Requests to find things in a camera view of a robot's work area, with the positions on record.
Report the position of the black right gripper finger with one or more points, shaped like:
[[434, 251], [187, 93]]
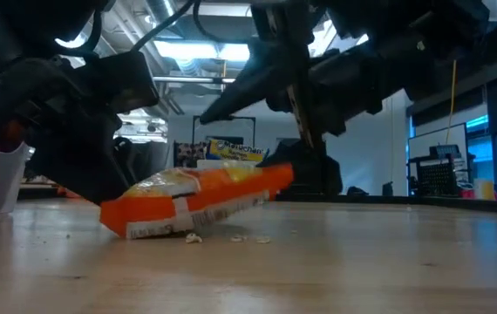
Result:
[[314, 174], [266, 83]]

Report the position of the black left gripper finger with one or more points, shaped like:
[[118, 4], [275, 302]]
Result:
[[83, 165]]

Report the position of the blue Maruchan ramen packet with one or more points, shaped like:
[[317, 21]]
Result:
[[235, 152]]

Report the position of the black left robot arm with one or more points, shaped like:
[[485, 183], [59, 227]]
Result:
[[13, 26]]

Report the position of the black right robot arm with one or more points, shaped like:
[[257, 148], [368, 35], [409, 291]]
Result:
[[458, 26]]

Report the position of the noodle crumb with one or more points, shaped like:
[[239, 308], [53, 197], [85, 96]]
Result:
[[263, 239], [193, 238], [237, 238]]

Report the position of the ceiling light panel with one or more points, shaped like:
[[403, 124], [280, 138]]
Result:
[[187, 50]]

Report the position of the black-white patterned panel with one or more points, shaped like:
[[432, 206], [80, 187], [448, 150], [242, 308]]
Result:
[[189, 153]]

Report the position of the black pegboard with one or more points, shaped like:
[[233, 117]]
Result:
[[438, 176]]

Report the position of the red box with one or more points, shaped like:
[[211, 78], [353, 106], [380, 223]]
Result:
[[468, 193]]

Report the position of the cream cylinder container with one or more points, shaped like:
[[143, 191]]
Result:
[[485, 189]]

